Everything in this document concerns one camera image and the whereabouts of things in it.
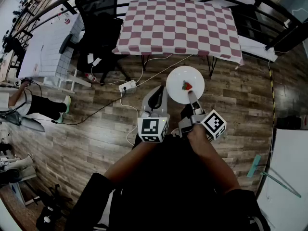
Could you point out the red drink bottle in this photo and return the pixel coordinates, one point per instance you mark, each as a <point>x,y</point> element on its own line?
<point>90,76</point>

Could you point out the red strawberry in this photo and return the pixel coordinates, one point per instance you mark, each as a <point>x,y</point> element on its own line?
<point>187,86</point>

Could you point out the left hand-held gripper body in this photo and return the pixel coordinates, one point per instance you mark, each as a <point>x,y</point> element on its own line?
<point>149,129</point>

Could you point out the red capped bottle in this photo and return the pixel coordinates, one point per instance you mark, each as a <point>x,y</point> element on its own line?
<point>67,21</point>

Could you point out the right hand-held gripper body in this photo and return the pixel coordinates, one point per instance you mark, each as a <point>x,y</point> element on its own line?
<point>214,125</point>

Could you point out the white desk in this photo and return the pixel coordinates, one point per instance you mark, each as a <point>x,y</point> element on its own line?
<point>288,167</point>

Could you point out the black office chair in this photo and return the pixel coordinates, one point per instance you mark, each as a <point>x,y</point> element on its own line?
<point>96,11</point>

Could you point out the white tiled counter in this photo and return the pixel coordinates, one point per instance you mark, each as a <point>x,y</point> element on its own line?
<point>48,47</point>

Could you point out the black equipment stand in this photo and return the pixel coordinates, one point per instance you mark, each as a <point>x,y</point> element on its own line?
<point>50,215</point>

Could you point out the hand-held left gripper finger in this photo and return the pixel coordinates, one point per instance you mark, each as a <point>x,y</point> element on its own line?
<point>145,100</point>
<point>165,102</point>

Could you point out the white round plate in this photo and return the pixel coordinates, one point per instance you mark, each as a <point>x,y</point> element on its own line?
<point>178,78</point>

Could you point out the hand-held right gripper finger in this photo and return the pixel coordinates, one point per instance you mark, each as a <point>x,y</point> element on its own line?
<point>192,97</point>

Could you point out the white plastic jug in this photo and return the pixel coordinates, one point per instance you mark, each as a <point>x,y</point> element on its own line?
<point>305,121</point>

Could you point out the person's right forearm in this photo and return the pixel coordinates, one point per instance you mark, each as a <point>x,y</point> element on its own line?
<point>211,157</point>

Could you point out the teal floor mop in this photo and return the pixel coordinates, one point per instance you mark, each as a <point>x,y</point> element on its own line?
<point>253,166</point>

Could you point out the person's left forearm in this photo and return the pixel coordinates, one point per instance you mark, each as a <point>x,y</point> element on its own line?
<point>125,162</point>

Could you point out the yellow black hazard tape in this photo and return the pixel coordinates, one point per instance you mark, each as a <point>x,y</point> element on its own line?
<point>272,93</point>

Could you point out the white power adapter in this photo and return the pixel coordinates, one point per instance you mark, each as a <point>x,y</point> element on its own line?
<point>97,61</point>
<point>90,58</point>

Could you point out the black bag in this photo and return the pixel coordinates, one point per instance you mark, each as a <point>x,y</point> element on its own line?
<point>288,123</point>

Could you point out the person's black clothing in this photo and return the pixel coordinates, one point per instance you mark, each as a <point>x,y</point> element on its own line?
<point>168,189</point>

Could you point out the white power strip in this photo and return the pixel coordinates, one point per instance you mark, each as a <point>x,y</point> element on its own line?
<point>127,85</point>

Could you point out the red white checkered table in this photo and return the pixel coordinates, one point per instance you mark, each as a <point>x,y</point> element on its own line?
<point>178,28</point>

